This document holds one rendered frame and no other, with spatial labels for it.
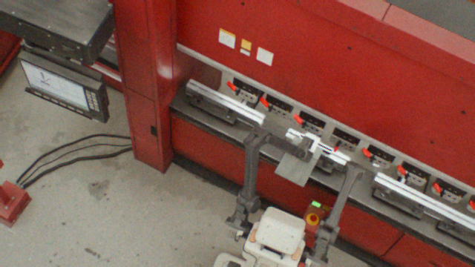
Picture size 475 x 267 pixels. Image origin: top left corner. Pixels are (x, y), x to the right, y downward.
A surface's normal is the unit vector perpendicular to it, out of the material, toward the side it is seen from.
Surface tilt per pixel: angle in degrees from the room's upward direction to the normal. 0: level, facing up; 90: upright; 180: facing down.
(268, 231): 48
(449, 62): 90
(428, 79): 90
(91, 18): 0
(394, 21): 0
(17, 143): 0
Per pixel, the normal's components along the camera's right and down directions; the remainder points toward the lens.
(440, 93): -0.47, 0.78
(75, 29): 0.07, -0.43
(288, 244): -0.24, 0.31
